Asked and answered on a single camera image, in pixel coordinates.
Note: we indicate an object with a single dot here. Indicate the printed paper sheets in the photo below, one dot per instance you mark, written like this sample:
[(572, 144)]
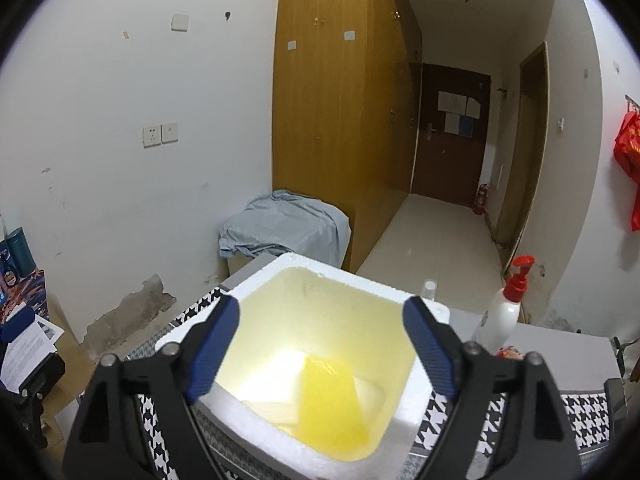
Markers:
[(27, 355)]

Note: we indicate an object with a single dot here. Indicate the red snack packet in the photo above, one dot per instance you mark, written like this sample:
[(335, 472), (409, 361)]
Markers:
[(510, 353)]

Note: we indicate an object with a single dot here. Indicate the teal cup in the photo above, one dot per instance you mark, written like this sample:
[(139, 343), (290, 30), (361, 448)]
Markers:
[(21, 252)]

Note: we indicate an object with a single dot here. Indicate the clear blue spray bottle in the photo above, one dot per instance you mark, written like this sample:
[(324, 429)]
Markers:
[(429, 290)]

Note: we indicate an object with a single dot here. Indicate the dark brown door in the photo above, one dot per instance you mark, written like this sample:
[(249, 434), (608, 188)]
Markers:
[(440, 170)]

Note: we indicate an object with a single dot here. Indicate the red plastic bag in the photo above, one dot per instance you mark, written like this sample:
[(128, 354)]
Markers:
[(631, 160)]

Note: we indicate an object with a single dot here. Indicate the wooden side door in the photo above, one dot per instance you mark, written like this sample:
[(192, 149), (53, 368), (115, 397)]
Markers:
[(525, 160)]

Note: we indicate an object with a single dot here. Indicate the grey-blue cloth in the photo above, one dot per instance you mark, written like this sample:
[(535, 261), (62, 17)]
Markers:
[(285, 225)]

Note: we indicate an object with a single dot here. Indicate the white paper sheet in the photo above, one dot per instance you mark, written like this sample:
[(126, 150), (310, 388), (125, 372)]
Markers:
[(474, 106), (452, 123), (452, 101)]

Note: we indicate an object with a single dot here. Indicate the white pump lotion bottle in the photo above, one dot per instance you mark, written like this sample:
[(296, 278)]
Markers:
[(500, 315)]

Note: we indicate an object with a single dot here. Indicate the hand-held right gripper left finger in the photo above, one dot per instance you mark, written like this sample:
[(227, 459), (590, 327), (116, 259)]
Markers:
[(212, 350)]

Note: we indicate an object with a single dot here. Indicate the red fire extinguisher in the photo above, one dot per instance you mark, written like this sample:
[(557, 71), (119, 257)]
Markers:
[(481, 200)]

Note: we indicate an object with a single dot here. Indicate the houndstooth printed blanket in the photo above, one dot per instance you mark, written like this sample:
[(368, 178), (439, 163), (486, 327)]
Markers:
[(585, 420)]

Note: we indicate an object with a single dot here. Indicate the white foam box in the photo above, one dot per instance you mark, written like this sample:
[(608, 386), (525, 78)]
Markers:
[(245, 422)]

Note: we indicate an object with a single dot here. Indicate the blue paper sheet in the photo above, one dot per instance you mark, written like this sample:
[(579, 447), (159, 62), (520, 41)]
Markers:
[(466, 126)]

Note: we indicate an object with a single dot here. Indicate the white wall socket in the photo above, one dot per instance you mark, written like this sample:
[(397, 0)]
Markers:
[(152, 135)]

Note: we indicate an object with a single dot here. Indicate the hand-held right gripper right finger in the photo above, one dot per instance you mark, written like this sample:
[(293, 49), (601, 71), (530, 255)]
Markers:
[(430, 350)]

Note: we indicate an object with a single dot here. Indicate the wooden wardrobe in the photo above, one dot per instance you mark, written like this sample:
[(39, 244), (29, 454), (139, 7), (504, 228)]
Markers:
[(320, 110)]

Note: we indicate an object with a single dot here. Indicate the yellow sponge strip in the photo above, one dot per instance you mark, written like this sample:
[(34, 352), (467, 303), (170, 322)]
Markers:
[(330, 400)]

